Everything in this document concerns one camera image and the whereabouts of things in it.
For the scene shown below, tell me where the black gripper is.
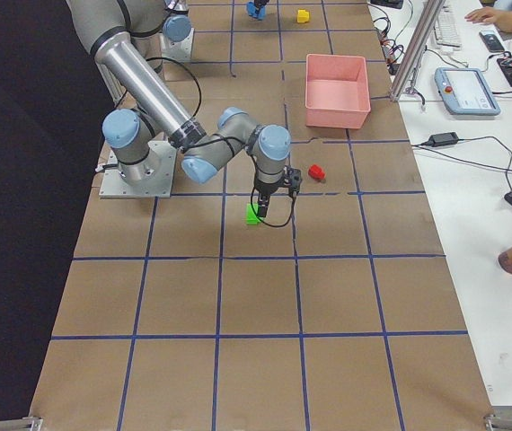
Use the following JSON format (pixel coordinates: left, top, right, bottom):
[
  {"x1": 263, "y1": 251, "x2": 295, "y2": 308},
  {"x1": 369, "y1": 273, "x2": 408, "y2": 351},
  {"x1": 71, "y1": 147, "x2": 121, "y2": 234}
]
[
  {"x1": 254, "y1": 0, "x2": 269, "y2": 9},
  {"x1": 256, "y1": 192, "x2": 270, "y2": 217}
]

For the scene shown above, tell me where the blue toy block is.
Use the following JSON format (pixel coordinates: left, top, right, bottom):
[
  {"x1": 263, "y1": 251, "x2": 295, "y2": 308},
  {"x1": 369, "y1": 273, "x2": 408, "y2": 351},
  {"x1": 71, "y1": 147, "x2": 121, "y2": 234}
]
[{"x1": 246, "y1": 0, "x2": 266, "y2": 21}]

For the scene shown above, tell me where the green toy block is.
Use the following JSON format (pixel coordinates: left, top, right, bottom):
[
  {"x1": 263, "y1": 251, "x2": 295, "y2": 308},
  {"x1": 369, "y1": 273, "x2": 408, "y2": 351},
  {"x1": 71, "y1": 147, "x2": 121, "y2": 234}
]
[{"x1": 245, "y1": 203, "x2": 260, "y2": 225}]

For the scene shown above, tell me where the yellow toy block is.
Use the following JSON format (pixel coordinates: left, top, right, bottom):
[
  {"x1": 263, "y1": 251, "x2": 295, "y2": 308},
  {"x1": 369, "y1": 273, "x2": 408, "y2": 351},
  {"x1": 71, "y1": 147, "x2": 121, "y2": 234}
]
[{"x1": 296, "y1": 9, "x2": 310, "y2": 23}]

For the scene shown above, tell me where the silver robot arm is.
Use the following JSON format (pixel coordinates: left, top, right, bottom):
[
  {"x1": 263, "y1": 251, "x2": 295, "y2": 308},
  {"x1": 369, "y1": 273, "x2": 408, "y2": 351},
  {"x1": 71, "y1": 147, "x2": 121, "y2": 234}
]
[
  {"x1": 161, "y1": 0, "x2": 268, "y2": 42},
  {"x1": 68, "y1": 1, "x2": 302, "y2": 221}
]

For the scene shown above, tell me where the pink plastic box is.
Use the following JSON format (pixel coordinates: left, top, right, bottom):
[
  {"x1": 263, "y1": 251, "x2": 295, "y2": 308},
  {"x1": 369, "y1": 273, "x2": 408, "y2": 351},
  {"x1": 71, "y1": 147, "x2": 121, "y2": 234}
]
[{"x1": 305, "y1": 54, "x2": 371, "y2": 129}]

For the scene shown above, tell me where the person's hand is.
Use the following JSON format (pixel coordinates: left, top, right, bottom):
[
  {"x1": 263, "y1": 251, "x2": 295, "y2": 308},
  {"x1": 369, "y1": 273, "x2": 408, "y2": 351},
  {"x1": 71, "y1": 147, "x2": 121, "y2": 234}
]
[{"x1": 464, "y1": 6, "x2": 508, "y2": 25}]

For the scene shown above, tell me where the red toy block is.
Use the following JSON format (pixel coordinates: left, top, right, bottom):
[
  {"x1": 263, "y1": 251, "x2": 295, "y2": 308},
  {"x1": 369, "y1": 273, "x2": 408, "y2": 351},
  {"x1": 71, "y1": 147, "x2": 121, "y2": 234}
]
[{"x1": 308, "y1": 164, "x2": 326, "y2": 182}]

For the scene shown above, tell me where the brown paper table cover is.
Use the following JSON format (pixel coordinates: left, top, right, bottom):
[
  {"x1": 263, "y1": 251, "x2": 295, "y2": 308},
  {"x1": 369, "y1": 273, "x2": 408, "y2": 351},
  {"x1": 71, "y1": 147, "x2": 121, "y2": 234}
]
[{"x1": 31, "y1": 1, "x2": 490, "y2": 430}]

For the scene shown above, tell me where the black power adapter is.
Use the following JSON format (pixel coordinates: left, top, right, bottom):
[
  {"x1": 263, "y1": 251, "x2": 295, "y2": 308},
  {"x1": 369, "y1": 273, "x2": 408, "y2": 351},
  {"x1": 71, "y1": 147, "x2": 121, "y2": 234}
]
[{"x1": 421, "y1": 132, "x2": 460, "y2": 148}]

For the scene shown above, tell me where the white keyboard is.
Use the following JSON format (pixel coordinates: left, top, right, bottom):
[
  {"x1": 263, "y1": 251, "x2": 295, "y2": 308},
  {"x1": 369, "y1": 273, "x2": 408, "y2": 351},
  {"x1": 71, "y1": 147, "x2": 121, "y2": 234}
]
[{"x1": 432, "y1": 5, "x2": 462, "y2": 49}]

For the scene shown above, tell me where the blue teach pendant tablet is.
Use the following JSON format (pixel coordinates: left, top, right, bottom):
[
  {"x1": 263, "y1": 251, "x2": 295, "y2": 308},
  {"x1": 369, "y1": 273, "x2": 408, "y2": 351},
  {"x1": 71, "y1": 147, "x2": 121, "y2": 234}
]
[{"x1": 434, "y1": 67, "x2": 500, "y2": 117}]

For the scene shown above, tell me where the black smartphone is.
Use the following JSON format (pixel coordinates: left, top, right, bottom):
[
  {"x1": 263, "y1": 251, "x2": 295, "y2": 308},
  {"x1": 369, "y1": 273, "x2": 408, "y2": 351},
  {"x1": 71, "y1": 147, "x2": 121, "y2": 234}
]
[{"x1": 479, "y1": 31, "x2": 506, "y2": 53}]

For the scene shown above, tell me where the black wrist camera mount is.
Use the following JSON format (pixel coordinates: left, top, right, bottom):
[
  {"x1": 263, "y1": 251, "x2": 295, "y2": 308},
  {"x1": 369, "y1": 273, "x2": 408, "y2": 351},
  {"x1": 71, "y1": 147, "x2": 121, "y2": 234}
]
[{"x1": 282, "y1": 165, "x2": 302, "y2": 197}]

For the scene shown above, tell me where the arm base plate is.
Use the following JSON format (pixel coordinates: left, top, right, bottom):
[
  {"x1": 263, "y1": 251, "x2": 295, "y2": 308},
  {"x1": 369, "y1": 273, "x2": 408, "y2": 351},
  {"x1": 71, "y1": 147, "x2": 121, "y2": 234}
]
[
  {"x1": 159, "y1": 28, "x2": 194, "y2": 63},
  {"x1": 99, "y1": 140, "x2": 177, "y2": 198}
]

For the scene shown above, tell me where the aluminium frame post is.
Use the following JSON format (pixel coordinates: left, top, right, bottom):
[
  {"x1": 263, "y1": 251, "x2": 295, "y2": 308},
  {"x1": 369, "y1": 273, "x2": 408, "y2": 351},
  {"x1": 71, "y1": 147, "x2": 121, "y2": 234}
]
[{"x1": 389, "y1": 0, "x2": 445, "y2": 101}]

